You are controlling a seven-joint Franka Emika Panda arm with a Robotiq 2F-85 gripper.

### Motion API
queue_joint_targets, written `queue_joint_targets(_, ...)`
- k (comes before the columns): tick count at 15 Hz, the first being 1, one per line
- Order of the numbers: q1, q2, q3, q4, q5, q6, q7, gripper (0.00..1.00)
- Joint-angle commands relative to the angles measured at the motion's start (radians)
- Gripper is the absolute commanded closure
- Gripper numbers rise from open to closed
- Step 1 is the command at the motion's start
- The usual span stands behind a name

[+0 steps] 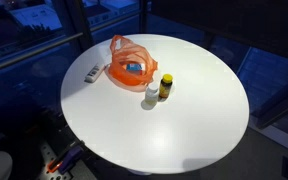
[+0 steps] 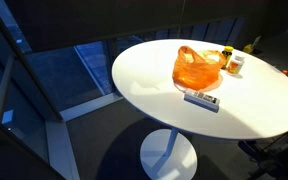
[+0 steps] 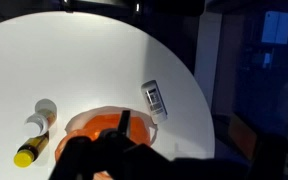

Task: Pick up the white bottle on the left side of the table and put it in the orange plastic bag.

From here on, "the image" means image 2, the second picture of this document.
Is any white medicine box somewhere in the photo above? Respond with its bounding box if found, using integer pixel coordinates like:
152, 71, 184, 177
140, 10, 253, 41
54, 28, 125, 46
183, 89, 221, 114

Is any orange plastic bag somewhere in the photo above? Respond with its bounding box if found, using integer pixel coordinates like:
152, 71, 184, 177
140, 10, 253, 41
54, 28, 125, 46
172, 45, 227, 92

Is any brown bottle yellow cap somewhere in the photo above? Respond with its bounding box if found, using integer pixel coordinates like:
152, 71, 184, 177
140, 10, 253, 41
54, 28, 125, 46
220, 45, 235, 71

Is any white bottle orange label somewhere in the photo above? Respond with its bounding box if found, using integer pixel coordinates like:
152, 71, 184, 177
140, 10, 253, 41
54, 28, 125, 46
226, 54, 246, 77

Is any yellow background object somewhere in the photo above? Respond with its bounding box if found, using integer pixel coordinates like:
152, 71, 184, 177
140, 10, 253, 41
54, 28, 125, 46
242, 43, 254, 54

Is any white table pedestal base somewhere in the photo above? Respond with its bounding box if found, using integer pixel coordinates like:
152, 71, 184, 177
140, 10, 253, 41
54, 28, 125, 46
139, 127, 198, 180

